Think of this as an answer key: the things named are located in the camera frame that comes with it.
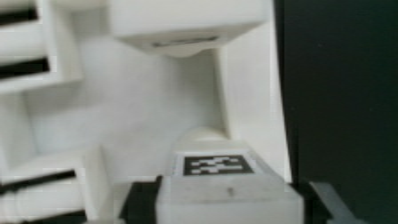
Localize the white chair seat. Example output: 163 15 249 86
0 0 291 224

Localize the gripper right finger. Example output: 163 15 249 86
297 181 355 224

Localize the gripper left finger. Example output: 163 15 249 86
119 177 162 224

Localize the white chair leg short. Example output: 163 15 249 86
154 127 304 224

